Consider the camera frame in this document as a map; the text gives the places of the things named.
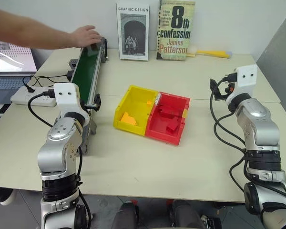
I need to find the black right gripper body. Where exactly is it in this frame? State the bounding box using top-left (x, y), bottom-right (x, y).
top-left (223, 81), bottom-right (235, 95)

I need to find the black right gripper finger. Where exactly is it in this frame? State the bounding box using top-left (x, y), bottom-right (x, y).
top-left (214, 90), bottom-right (227, 101)
top-left (209, 78), bottom-right (220, 94)

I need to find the green conveyor belt machine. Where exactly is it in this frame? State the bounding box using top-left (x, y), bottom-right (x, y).
top-left (68, 37), bottom-right (110, 156)

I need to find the person's bare hand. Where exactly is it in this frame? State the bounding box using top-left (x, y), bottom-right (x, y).
top-left (71, 25), bottom-right (104, 50)

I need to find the red block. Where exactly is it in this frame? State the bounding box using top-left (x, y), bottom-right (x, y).
top-left (166, 120), bottom-right (180, 135)
top-left (157, 103), bottom-right (182, 119)

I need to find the red plastic bin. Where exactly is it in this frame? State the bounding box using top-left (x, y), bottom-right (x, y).
top-left (145, 92), bottom-right (191, 146)

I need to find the yellow plastic bin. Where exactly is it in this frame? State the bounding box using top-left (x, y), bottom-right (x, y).
top-left (112, 84), bottom-right (161, 137)

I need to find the large yellow block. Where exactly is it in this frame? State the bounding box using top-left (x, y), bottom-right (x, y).
top-left (119, 111), bottom-right (139, 126)

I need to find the Graphic Design book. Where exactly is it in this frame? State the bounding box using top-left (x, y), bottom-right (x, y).
top-left (116, 2), bottom-right (151, 62)

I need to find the dark rounded shape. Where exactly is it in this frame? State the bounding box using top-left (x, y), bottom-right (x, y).
top-left (117, 201), bottom-right (140, 229)
top-left (167, 199), bottom-right (206, 229)

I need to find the small black box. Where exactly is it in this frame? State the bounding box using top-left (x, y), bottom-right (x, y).
top-left (201, 214), bottom-right (223, 229)

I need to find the white power strip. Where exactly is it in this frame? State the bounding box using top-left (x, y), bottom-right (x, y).
top-left (10, 85), bottom-right (58, 107)

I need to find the grey laptop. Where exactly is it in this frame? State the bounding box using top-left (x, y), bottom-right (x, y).
top-left (0, 40), bottom-right (39, 106)

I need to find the black and white rounded shape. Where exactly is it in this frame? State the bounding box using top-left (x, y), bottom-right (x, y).
top-left (0, 186), bottom-right (18, 206)

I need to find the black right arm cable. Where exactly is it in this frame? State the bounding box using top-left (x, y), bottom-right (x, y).
top-left (209, 73), bottom-right (286, 206)

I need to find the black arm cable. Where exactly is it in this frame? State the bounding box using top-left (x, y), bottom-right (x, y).
top-left (27, 88), bottom-right (93, 222)
top-left (209, 73), bottom-right (286, 206)

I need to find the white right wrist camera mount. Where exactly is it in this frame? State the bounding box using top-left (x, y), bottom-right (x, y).
top-left (225, 64), bottom-right (258, 105)

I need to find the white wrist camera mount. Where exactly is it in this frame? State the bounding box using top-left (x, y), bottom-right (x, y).
top-left (225, 64), bottom-right (258, 105)
top-left (53, 83), bottom-right (91, 123)

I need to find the yellow handled brush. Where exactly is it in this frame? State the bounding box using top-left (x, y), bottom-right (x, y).
top-left (186, 45), bottom-right (233, 59)

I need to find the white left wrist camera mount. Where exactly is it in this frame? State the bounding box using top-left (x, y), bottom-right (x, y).
top-left (53, 83), bottom-right (91, 123)

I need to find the black power cord with plug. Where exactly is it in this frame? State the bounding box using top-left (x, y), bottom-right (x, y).
top-left (22, 74), bottom-right (70, 94)

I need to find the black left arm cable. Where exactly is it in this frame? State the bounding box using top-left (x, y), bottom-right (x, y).
top-left (27, 88), bottom-right (93, 222)

